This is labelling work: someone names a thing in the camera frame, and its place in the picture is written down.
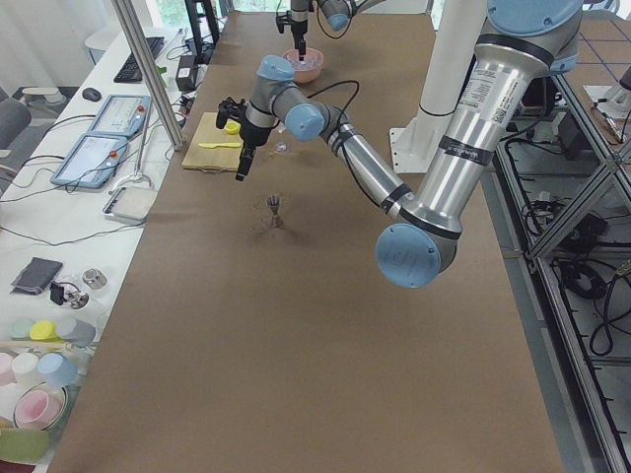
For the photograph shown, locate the aluminium frame post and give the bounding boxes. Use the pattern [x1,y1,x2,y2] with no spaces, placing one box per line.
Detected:
[111,0,184,151]

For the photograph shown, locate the pale green cup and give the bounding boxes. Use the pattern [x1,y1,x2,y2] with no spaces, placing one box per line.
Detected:
[10,318,35,341]

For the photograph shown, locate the bamboo cutting board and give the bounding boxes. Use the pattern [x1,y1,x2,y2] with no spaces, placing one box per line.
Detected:
[181,112,244,172]

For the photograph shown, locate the black power adapter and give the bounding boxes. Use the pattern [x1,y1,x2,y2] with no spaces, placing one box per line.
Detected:
[175,55,198,92]

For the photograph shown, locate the white cup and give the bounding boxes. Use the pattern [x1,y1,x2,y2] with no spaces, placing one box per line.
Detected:
[12,353,41,386]

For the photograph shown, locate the steel double jigger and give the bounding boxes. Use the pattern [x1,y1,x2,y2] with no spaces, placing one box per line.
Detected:
[266,195,284,229]

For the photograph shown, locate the black keyboard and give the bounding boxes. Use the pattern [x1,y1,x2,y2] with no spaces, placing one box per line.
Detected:
[113,35,166,84]

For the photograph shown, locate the white tray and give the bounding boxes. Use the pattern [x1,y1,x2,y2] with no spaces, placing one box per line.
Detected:
[102,186,158,225]

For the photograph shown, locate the yellow lemon slice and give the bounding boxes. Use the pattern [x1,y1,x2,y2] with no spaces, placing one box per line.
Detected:
[223,121,241,135]

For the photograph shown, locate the grey cloth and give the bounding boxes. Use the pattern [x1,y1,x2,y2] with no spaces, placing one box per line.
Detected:
[11,257,63,295]

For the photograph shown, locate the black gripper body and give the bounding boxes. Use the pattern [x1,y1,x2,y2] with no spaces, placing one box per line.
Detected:
[240,123,270,149]
[291,20,308,35]

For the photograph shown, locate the teach pendant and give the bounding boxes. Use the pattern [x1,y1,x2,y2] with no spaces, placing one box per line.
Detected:
[50,133,128,191]
[89,95,151,138]

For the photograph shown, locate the black computer mouse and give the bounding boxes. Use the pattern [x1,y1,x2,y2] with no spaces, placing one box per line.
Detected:
[82,88,102,102]

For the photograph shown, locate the green bowl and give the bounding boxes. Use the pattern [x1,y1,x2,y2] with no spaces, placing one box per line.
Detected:
[1,429,50,464]

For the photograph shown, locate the upper teach pendant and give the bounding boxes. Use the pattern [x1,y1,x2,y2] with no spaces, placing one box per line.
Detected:
[89,95,151,138]

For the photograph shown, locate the pink cup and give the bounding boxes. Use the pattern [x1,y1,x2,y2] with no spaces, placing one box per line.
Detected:
[14,388,65,430]

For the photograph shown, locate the blue cup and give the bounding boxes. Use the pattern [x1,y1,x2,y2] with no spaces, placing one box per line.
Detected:
[37,353,78,387]

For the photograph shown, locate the pink bowl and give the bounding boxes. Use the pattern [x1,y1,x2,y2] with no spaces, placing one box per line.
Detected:
[282,47,324,84]

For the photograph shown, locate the clear ice cubes pile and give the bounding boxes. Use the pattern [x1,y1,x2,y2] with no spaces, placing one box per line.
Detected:
[287,55,319,72]

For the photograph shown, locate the yellow cup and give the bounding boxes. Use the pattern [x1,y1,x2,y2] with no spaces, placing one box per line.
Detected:
[29,320,60,342]

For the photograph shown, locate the lower teach pendant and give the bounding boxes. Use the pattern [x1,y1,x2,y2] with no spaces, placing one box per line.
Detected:
[50,133,128,191]

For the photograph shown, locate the grey cup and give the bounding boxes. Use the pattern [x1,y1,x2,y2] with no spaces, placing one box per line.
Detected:
[55,317,97,348]

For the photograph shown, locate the clear wine glass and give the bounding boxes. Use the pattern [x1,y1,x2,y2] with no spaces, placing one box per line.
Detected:
[272,124,289,154]

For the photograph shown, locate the yellow plastic knife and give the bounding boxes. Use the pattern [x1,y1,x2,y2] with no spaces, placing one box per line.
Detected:
[197,142,243,149]

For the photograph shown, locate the steel cup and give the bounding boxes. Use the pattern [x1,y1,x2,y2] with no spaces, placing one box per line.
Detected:
[82,268,107,291]

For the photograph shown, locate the metal rod tool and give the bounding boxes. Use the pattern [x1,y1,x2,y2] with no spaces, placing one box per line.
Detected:
[108,104,153,195]

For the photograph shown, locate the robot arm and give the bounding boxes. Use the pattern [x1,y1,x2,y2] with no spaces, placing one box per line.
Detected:
[216,1,583,288]
[275,0,382,61]

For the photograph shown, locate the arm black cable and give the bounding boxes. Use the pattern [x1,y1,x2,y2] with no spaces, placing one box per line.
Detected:
[300,80,361,144]

